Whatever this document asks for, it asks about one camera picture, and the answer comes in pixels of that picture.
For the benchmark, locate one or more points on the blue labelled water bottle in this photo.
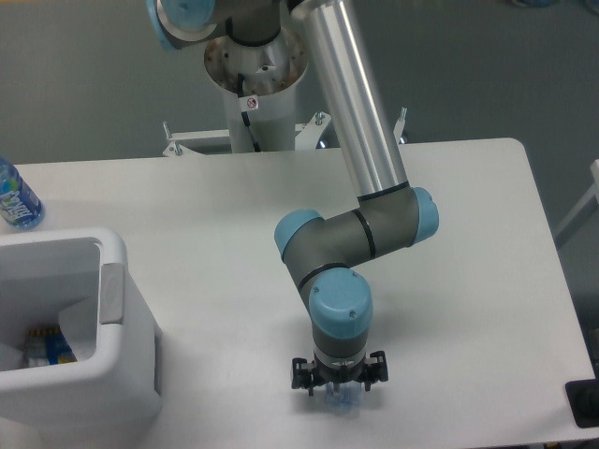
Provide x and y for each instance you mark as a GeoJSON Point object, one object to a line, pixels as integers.
{"type": "Point", "coordinates": [21, 209]}

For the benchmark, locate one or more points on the white trash can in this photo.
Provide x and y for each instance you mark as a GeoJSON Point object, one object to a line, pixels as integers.
{"type": "Point", "coordinates": [43, 272]}

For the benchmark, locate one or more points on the white paper wrapper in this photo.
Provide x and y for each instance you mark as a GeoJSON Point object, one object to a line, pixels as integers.
{"type": "Point", "coordinates": [78, 323]}

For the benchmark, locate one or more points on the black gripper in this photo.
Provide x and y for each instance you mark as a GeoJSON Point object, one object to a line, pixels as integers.
{"type": "Point", "coordinates": [309, 375]}

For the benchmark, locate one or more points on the white frame at right edge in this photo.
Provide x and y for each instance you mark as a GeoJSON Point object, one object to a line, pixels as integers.
{"type": "Point", "coordinates": [580, 213]}

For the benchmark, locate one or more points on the black device at table edge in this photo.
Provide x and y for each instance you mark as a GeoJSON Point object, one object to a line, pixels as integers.
{"type": "Point", "coordinates": [583, 399]}

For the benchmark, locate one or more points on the crushed clear plastic bottle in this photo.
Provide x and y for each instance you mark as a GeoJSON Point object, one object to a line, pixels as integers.
{"type": "Point", "coordinates": [343, 399]}

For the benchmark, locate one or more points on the blue yellow snack packet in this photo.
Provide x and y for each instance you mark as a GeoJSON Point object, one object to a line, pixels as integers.
{"type": "Point", "coordinates": [47, 346]}

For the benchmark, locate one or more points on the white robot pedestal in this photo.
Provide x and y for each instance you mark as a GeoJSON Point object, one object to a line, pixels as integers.
{"type": "Point", "coordinates": [259, 88]}

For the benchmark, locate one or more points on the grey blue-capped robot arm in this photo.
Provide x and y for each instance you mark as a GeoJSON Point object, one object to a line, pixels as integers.
{"type": "Point", "coordinates": [321, 254]}

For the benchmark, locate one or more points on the white pedestal base frame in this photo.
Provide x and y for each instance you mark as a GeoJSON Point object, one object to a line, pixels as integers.
{"type": "Point", "coordinates": [317, 134]}

